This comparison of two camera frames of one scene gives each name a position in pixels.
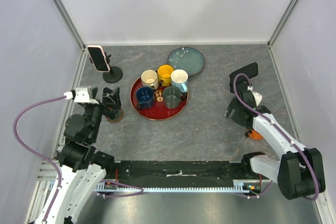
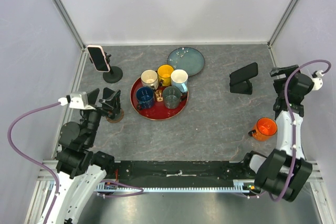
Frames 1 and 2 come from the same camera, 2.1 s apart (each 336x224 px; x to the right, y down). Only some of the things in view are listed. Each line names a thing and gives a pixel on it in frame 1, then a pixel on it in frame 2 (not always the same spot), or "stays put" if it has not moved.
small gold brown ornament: x=158 y=95 stays put
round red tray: x=157 y=112 stays put
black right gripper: x=233 y=105 to x=277 y=71
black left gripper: x=107 y=107 stays put
